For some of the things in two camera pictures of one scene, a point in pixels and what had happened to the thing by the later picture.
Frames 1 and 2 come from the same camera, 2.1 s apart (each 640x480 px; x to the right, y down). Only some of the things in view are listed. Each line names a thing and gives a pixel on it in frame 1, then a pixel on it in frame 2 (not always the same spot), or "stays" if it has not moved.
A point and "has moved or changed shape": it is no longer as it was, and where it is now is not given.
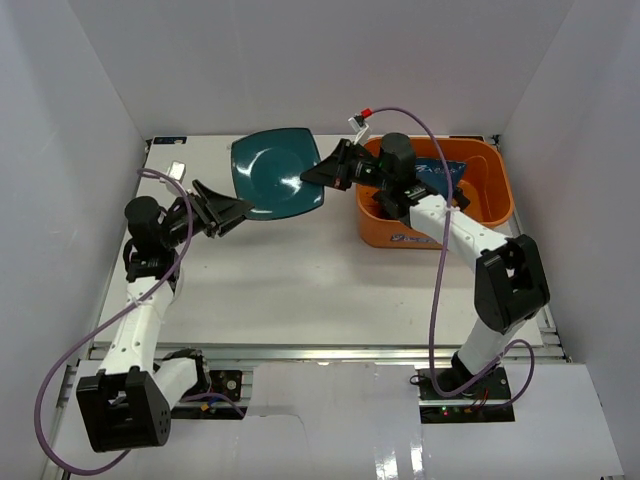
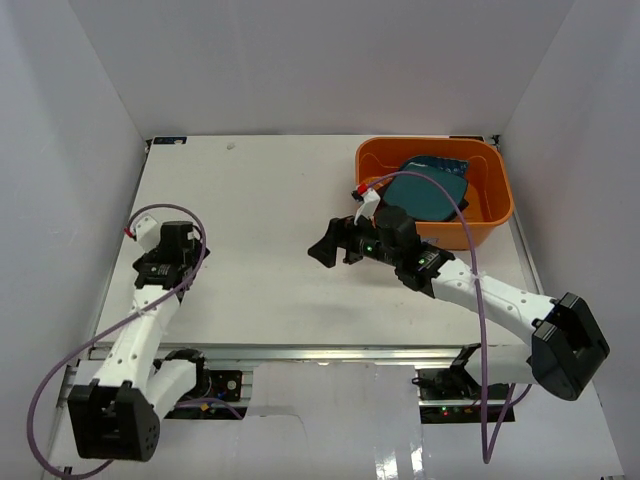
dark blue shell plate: x=432 y=171 stays
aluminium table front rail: x=342 y=353 stays
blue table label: x=169 y=140 stays
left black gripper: x=204 y=211 -> x=198 y=255
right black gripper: x=336 y=170 -> x=342 y=234
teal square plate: x=266 y=172 has moved or changed shape
